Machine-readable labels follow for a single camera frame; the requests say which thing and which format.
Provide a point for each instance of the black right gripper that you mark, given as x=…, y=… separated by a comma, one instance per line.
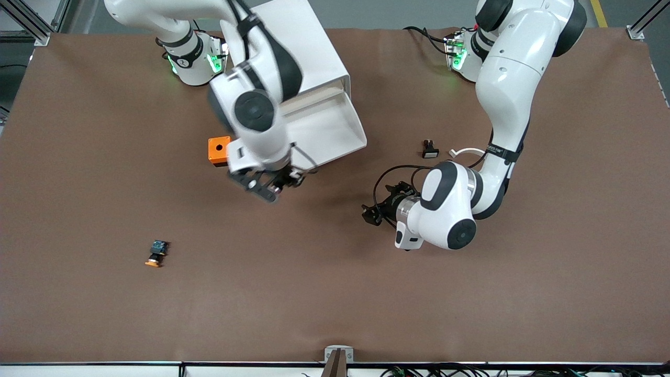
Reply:
x=287, y=179

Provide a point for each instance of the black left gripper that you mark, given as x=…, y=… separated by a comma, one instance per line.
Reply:
x=390, y=206

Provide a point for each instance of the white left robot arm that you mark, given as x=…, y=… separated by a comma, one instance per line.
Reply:
x=513, y=78

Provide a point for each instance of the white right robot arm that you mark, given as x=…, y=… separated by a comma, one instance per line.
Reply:
x=256, y=78

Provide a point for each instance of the black white-capped push button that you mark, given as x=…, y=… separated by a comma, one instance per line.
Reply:
x=430, y=152

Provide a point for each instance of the yellow mushroom push button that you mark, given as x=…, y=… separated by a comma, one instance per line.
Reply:
x=157, y=250

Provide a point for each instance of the white drawer cabinet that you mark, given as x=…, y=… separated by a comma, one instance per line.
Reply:
x=314, y=47

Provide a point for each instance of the orange button enclosure box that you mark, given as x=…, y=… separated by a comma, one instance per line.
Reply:
x=217, y=149

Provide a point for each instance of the white curved plastic bracket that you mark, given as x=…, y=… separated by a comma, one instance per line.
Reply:
x=468, y=151

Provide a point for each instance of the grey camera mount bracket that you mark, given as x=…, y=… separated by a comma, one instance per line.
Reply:
x=338, y=355

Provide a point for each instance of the white table frame rail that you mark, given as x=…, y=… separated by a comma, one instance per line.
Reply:
x=104, y=372

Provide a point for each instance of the aluminium frame post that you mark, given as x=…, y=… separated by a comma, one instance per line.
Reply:
x=42, y=37
x=636, y=33

